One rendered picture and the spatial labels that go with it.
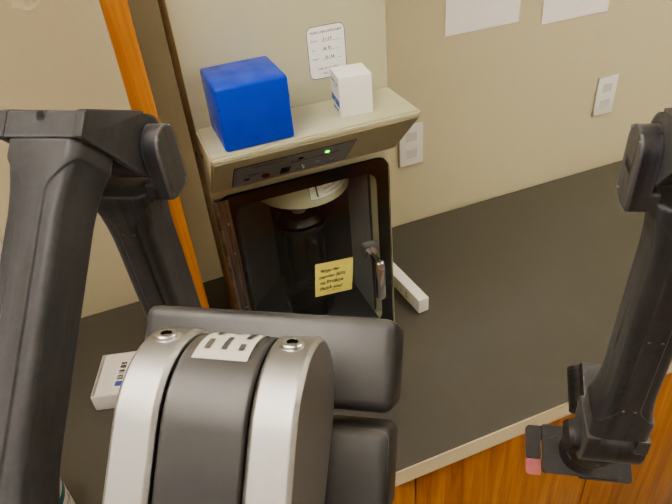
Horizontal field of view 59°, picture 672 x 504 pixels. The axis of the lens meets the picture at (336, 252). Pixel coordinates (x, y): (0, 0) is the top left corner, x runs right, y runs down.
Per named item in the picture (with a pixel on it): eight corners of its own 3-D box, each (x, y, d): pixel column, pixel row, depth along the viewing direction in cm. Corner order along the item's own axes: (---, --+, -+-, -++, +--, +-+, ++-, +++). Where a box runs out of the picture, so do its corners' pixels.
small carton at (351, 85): (332, 105, 93) (329, 67, 89) (363, 100, 93) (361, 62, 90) (340, 117, 89) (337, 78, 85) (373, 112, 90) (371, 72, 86)
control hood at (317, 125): (206, 187, 95) (193, 129, 90) (390, 141, 104) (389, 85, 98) (222, 222, 87) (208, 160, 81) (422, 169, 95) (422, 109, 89)
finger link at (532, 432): (519, 432, 95) (527, 422, 87) (566, 436, 94) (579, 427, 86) (519, 477, 93) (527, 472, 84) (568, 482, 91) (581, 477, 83)
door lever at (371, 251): (378, 283, 119) (366, 287, 118) (376, 244, 113) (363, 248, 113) (389, 299, 115) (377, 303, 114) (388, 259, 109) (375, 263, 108)
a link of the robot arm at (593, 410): (647, 145, 43) (816, 146, 41) (631, 109, 48) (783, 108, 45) (559, 466, 71) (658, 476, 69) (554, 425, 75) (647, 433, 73)
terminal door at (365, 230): (254, 369, 120) (215, 198, 97) (392, 324, 128) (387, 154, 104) (255, 372, 119) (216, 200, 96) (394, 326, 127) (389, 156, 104)
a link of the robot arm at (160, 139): (35, 141, 53) (148, 142, 51) (67, 111, 57) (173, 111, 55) (166, 426, 80) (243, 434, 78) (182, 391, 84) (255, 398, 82)
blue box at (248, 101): (211, 127, 90) (198, 68, 84) (275, 113, 92) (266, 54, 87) (226, 153, 82) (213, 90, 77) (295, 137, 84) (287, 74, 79)
